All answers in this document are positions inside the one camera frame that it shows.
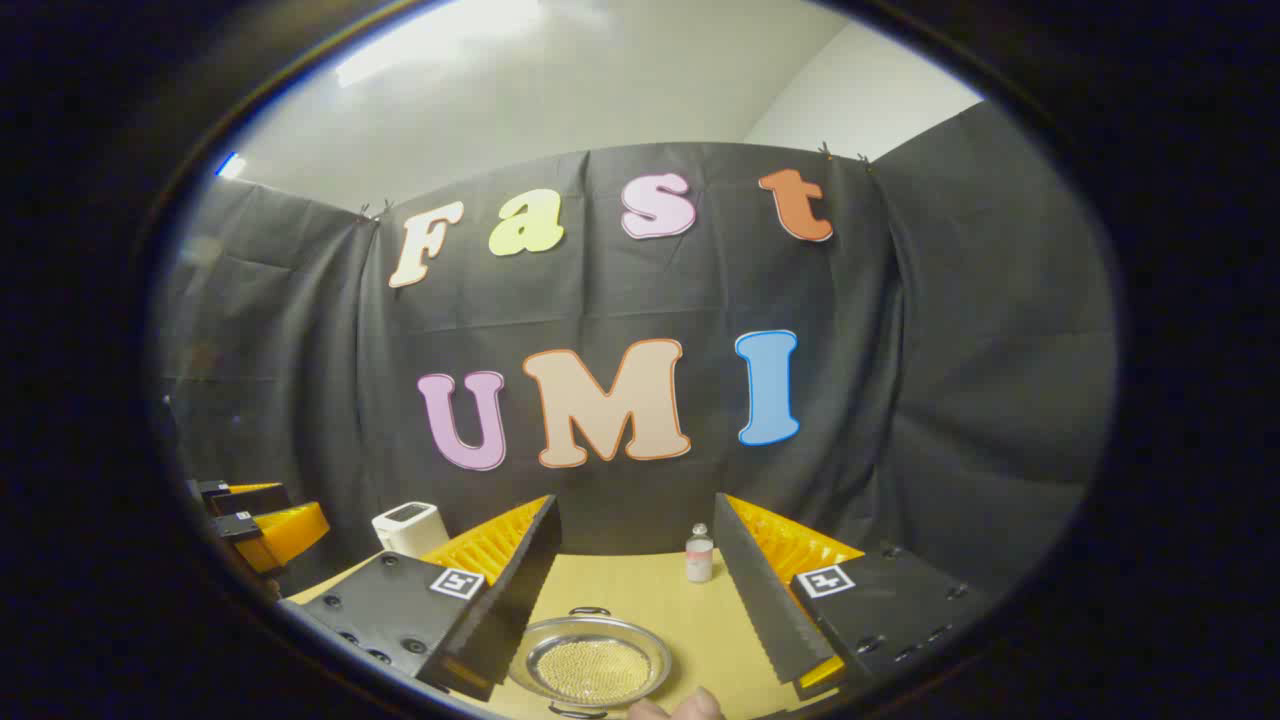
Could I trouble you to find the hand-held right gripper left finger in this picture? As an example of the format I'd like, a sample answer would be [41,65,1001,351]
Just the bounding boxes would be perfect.
[285,494,562,702]

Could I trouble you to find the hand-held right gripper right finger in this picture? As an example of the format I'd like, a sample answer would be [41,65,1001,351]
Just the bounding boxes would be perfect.
[713,492,987,702]

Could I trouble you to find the stainless steel pot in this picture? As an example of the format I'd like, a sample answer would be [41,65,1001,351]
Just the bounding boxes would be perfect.
[508,606,673,719]

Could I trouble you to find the pile of soybeans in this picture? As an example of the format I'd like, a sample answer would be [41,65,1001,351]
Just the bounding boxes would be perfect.
[535,638,653,703]

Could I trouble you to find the white toaster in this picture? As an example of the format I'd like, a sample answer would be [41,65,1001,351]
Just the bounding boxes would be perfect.
[371,501,451,559]

